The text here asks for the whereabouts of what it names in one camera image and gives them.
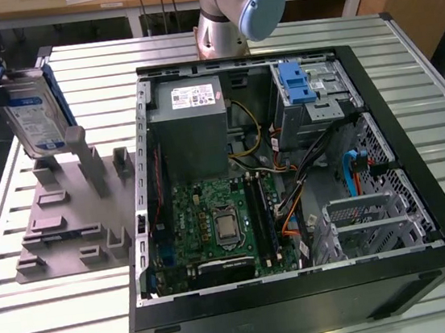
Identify grey hanging plug cable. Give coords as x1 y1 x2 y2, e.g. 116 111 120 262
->
137 0 152 37

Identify yellow wire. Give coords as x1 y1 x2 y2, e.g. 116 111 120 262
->
222 97 266 160

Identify green motherboard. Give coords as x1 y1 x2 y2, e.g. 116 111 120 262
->
143 167 314 298

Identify metal disk bay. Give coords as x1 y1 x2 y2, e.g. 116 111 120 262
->
303 184 445 266

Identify wooden desk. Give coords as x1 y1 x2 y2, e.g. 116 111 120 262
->
0 0 374 55

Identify blue data wire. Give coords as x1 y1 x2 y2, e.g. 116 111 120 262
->
341 148 373 202

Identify RAM stick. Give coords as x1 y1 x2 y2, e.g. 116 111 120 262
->
256 174 285 262

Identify grey power supply unit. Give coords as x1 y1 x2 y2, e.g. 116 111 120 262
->
143 73 236 188

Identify black RAM slot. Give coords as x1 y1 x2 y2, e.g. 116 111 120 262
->
243 171 274 267

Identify power wire with black plug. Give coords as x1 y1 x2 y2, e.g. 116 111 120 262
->
350 156 393 197

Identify grey parts rack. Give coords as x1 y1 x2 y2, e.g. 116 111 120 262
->
0 120 151 286

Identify black graphics card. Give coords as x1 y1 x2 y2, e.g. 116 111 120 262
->
185 253 259 290

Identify black wire bundle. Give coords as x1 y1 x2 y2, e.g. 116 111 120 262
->
266 114 374 218

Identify black PC case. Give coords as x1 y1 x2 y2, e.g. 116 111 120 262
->
97 29 445 333

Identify orange wires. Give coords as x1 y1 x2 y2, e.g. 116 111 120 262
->
278 204 309 241

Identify hard disk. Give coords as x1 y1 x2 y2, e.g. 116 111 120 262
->
0 59 82 164

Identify silver CPU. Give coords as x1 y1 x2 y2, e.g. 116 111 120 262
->
214 212 242 245

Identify metal optical drive cage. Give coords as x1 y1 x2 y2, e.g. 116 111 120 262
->
266 52 368 152

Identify blue plastic drive latch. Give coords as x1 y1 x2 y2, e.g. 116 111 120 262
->
277 59 319 107

